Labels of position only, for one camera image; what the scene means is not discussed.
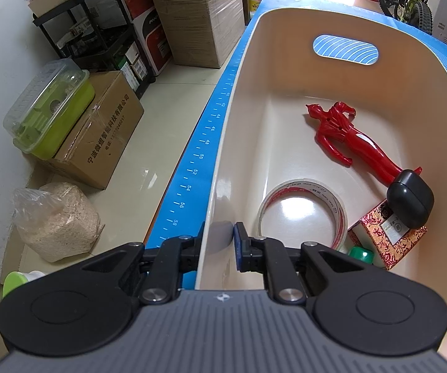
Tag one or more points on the red patterned paper box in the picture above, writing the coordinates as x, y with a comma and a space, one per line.
386, 241

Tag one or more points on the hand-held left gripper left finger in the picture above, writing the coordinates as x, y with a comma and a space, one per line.
190, 252

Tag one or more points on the beige plastic storage bin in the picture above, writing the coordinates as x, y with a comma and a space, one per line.
297, 155

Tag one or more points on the red action figure toy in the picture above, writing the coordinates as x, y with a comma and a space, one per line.
340, 136

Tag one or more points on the large wrapped cardboard box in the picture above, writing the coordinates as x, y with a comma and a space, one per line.
200, 19

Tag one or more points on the black metal cart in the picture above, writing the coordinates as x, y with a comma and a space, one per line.
91, 35

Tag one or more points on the clear bag of grain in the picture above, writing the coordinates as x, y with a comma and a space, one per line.
56, 221

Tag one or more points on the green container with clear lid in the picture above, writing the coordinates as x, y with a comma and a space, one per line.
48, 108

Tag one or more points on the red and white appliance box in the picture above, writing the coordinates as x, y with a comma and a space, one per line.
149, 31

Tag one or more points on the black earbud case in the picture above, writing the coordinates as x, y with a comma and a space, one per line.
411, 198

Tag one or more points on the blue silicone mat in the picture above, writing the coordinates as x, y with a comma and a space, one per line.
196, 155

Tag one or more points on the clear tape roll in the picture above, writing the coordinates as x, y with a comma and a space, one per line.
334, 206

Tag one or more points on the brown printed cardboard box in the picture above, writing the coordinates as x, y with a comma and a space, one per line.
99, 140

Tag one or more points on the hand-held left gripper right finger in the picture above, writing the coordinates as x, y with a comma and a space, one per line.
242, 246

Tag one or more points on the green plastic cap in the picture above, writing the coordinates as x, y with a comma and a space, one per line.
361, 254

